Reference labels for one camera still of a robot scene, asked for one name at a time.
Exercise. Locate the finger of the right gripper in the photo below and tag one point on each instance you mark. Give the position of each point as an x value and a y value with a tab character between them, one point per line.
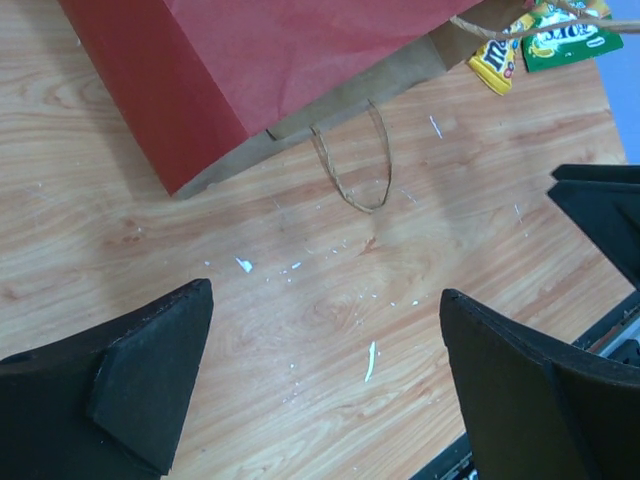
603	201

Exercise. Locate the yellow M&M's packet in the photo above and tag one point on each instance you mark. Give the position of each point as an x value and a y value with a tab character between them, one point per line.
494	64

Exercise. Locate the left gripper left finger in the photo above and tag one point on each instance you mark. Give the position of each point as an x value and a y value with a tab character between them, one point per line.
111	401

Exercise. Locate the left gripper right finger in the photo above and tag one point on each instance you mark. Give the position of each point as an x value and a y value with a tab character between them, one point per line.
540	395

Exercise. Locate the green snack packet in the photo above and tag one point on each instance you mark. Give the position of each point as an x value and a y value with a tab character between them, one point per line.
565	45

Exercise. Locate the red paper bag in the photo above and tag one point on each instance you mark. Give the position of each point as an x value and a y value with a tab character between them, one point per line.
211	88

